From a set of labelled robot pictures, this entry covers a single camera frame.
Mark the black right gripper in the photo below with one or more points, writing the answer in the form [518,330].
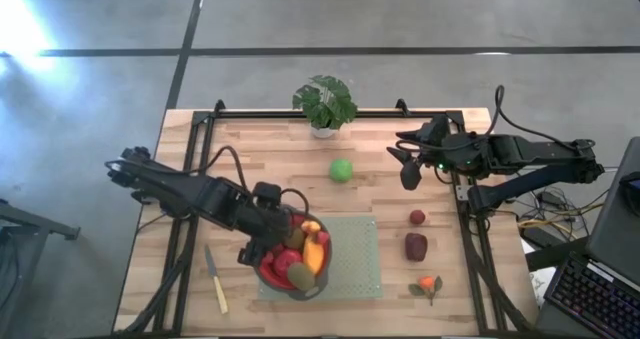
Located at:
[437,149]

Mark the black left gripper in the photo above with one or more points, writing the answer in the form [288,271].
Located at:
[262,224]

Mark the big red apple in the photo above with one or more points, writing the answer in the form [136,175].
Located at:
[286,260]

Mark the small orange fruit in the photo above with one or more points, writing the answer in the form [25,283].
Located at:
[311,226]

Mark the red grey collapsible colander bowl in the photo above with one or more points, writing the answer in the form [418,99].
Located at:
[265,275]

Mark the yellow-orange mango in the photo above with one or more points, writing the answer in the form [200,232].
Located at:
[314,256]

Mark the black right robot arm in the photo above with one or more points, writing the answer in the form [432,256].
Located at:
[530,151]

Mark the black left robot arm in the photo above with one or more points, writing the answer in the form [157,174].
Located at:
[200,196]

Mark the small dark red fruit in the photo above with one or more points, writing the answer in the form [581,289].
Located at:
[417,217]

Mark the green plant in white pot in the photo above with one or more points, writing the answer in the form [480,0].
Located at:
[325,104]

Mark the dark red bell pepper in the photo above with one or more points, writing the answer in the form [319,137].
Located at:
[416,247]

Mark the orange tangerine with leaves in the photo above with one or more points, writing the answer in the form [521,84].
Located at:
[427,283]

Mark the black bar beside table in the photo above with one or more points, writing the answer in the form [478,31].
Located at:
[555,256]

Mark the white paper sheet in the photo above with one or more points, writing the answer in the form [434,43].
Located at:
[537,285]

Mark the laptop with backlit keyboard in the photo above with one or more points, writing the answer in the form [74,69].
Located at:
[590,294]

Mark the black floor stand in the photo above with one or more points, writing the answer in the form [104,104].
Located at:
[35,222]

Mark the black aluminium table frame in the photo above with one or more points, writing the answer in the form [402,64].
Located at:
[380,114]

